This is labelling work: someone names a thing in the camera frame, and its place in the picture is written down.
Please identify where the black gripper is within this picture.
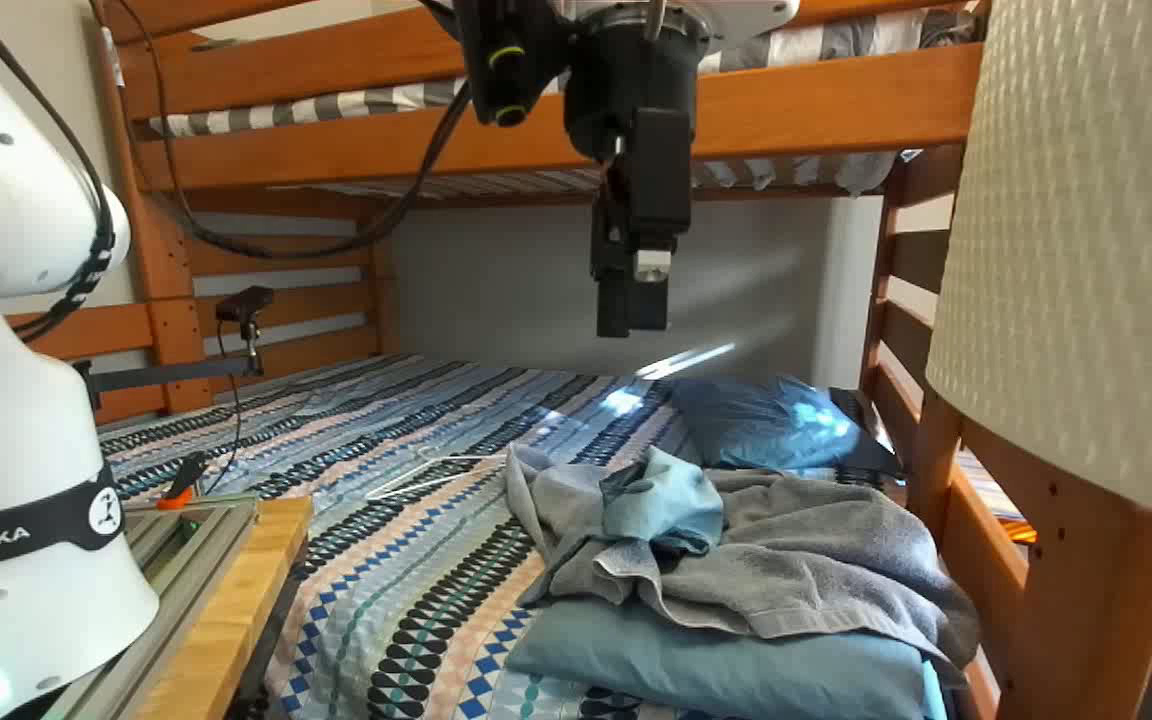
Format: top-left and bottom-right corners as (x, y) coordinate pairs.
(564, 5), (705, 337)

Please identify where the light blue pillowcase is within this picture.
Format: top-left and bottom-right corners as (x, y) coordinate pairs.
(506, 449), (723, 604)

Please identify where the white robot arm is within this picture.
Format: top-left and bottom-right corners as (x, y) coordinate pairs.
(0, 43), (161, 720)

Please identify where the grey towel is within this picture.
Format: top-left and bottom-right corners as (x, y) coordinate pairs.
(506, 444), (983, 663)

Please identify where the teal pillow under towel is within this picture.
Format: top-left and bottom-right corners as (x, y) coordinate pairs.
(509, 598), (949, 720)

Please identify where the striped upper bunk mattress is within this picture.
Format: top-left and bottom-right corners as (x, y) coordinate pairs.
(125, 0), (983, 200)

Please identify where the blue pillow at headboard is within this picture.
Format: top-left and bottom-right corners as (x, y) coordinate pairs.
(668, 377), (906, 482)

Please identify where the beige lampshade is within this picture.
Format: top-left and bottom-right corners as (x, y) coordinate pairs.
(930, 0), (1152, 509)

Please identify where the striped patterned bedspread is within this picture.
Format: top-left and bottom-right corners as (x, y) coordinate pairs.
(99, 355), (693, 720)

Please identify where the wooden mounting board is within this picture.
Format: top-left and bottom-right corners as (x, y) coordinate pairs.
(45, 497), (311, 720)

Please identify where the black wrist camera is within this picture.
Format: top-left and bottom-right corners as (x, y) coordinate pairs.
(451, 0), (573, 128)

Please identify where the black camera on stand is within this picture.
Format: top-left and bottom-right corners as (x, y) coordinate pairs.
(84, 285), (281, 398)

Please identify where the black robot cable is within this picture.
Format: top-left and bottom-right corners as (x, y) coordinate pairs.
(0, 0), (472, 342)

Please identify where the wooden bunk bed frame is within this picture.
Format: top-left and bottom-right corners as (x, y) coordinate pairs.
(42, 0), (1152, 720)

